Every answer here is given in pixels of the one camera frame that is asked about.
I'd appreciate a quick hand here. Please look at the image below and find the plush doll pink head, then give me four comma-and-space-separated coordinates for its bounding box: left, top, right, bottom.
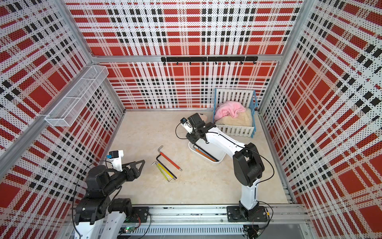
199, 113, 209, 123

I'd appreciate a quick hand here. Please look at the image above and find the orange hex key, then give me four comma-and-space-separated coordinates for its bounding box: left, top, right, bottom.
195, 149, 216, 162

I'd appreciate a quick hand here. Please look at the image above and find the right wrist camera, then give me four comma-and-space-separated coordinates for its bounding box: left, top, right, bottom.
181, 118, 193, 134

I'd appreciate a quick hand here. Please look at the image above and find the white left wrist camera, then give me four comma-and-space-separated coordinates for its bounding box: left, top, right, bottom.
106, 150, 124, 172

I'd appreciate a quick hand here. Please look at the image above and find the blue white toy crib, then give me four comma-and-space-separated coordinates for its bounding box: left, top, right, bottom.
213, 88, 258, 137

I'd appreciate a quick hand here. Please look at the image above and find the thin black hex key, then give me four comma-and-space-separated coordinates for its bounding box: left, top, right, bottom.
156, 154, 178, 182

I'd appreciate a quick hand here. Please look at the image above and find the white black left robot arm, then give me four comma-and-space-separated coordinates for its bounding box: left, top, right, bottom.
72, 160, 149, 239

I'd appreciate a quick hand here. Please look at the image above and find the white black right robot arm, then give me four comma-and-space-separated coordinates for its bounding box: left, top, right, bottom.
180, 113, 265, 221

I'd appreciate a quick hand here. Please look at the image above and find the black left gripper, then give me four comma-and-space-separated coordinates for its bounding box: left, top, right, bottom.
103, 159, 145, 195

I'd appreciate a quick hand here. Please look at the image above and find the cream fluffy blanket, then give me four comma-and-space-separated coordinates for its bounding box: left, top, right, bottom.
215, 108, 253, 126

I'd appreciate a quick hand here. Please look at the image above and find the black wall hook rail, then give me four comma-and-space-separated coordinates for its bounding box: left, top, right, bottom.
161, 56, 259, 64

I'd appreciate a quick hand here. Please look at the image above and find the pink fleece blanket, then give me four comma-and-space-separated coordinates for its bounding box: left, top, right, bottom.
214, 101, 246, 120

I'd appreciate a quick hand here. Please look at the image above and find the white plastic storage box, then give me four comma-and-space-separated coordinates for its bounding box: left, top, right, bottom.
188, 139, 227, 164

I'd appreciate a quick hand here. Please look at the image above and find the green hex key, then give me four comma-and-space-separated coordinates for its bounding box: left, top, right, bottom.
155, 162, 170, 182

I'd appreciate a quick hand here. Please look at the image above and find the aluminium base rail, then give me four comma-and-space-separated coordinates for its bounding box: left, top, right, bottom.
89, 204, 311, 237

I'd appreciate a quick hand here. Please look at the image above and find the yellow hex key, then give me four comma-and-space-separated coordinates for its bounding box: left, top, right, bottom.
152, 161, 175, 182

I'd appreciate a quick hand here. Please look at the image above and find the white wire mesh shelf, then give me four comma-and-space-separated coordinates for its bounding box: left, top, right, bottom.
45, 65, 108, 127

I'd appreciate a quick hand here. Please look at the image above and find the red hex key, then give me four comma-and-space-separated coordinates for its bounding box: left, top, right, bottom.
158, 145, 183, 171

